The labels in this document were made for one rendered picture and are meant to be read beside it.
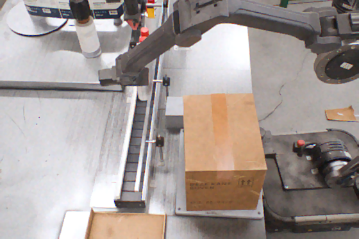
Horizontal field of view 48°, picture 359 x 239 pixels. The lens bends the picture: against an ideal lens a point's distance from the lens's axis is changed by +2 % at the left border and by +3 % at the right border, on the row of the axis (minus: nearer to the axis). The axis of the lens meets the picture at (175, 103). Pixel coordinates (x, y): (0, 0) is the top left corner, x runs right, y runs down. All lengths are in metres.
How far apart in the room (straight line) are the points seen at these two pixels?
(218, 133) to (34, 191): 0.72
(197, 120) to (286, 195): 1.01
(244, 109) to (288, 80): 1.71
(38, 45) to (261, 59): 1.74
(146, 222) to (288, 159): 1.08
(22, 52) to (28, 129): 0.43
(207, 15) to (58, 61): 1.14
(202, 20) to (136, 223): 0.80
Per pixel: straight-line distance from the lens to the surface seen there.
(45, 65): 1.91
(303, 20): 1.06
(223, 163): 1.20
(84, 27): 1.78
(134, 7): 1.69
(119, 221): 1.44
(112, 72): 1.30
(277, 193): 2.18
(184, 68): 1.85
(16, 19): 2.20
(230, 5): 0.90
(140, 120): 1.60
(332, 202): 2.23
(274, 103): 2.85
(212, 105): 1.32
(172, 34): 0.96
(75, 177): 1.56
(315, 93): 2.98
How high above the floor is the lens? 2.14
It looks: 50 degrees down
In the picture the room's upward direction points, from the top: 3 degrees counter-clockwise
